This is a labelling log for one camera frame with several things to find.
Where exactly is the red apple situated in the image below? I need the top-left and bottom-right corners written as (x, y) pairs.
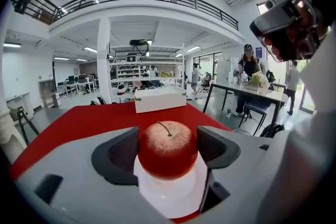
top-left (138, 120), bottom-right (199, 181)

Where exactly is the white cardboard box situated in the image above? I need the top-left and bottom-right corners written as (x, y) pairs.
top-left (134, 86), bottom-right (187, 114)

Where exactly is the wooden cabinet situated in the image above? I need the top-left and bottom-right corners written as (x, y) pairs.
top-left (37, 78), bottom-right (61, 109)

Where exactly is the white shelf rack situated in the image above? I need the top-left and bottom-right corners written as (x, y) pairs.
top-left (107, 42), bottom-right (186, 103)

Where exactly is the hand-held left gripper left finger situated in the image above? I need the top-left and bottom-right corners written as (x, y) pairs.
top-left (16, 126), bottom-right (174, 224)

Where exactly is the white flower bouquet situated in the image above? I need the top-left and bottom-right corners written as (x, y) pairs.
top-left (247, 70), bottom-right (271, 90)

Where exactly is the black headset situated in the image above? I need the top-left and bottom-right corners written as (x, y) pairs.
top-left (129, 38), bottom-right (151, 56)

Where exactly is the row of office desks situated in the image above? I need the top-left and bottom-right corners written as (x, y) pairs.
top-left (56, 74), bottom-right (100, 95)

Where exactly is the black frame chair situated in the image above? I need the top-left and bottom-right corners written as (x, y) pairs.
top-left (238, 101), bottom-right (271, 136)

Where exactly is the black tripod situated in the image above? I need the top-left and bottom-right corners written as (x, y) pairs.
top-left (16, 106), bottom-right (40, 146)

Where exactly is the grey table with black legs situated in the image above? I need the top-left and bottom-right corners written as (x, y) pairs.
top-left (203, 81), bottom-right (289, 137)

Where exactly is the person's white shirt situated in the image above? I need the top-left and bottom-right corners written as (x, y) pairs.
top-left (255, 20), bottom-right (336, 224)

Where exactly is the whiteboard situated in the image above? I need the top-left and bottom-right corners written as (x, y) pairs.
top-left (216, 59), bottom-right (238, 82)

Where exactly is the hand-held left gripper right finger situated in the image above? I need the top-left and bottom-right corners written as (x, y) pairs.
top-left (196, 125), bottom-right (275, 218)

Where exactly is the white plate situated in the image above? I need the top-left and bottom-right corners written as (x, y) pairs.
top-left (133, 154), bottom-right (211, 220)

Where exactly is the red tablecloth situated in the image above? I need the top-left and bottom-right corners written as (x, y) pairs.
top-left (9, 102), bottom-right (233, 224)

